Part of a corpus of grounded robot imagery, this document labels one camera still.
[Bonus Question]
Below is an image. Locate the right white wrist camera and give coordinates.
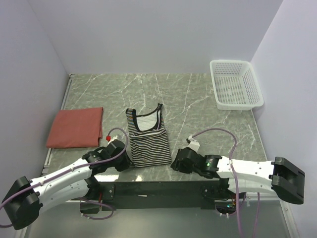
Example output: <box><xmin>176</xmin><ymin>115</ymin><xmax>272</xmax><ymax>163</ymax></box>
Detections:
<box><xmin>186</xmin><ymin>135</ymin><xmax>200</xmax><ymax>152</ymax></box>

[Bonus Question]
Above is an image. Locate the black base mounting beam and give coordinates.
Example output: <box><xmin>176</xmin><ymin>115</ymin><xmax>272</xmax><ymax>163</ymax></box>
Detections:
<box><xmin>69</xmin><ymin>179</ymin><xmax>247</xmax><ymax>215</ymax></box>

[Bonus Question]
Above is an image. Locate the striped multicolour tank top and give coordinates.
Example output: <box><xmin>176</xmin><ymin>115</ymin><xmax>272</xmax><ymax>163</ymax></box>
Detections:
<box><xmin>125</xmin><ymin>103</ymin><xmax>171</xmax><ymax>168</ymax></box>

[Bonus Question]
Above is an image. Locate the white plastic laundry basket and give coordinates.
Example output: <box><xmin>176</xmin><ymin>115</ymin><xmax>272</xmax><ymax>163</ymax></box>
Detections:
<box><xmin>210</xmin><ymin>59</ymin><xmax>264</xmax><ymax>111</ymax></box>

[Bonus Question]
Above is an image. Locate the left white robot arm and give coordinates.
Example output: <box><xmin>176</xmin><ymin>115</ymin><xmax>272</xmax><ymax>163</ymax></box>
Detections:
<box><xmin>0</xmin><ymin>139</ymin><xmax>131</xmax><ymax>230</ymax></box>

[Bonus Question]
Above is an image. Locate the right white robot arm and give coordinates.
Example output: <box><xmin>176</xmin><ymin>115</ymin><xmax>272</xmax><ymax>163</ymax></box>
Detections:
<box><xmin>171</xmin><ymin>147</ymin><xmax>305</xmax><ymax>205</ymax></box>

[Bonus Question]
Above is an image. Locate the rust red tank top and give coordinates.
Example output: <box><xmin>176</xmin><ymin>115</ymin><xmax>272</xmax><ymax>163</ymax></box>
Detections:
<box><xmin>46</xmin><ymin>107</ymin><xmax>103</xmax><ymax>149</ymax></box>

